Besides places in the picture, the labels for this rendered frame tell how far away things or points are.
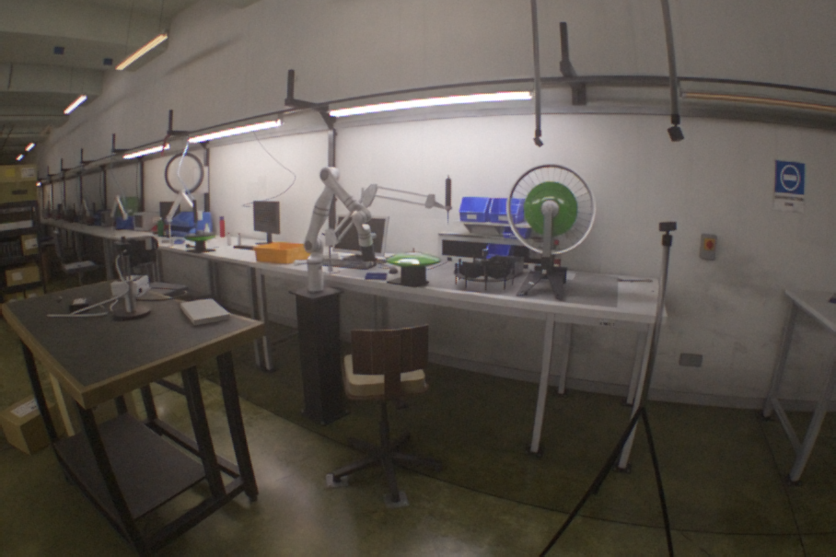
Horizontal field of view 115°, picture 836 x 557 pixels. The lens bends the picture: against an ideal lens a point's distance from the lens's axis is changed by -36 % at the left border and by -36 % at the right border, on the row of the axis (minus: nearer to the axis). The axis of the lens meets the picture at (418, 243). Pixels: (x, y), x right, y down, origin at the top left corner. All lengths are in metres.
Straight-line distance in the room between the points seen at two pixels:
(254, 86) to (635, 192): 3.92
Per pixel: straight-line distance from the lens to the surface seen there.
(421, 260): 2.24
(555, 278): 2.28
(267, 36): 4.88
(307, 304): 2.47
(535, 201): 2.38
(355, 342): 1.71
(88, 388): 1.25
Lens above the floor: 1.47
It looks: 8 degrees down
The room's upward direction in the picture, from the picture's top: straight up
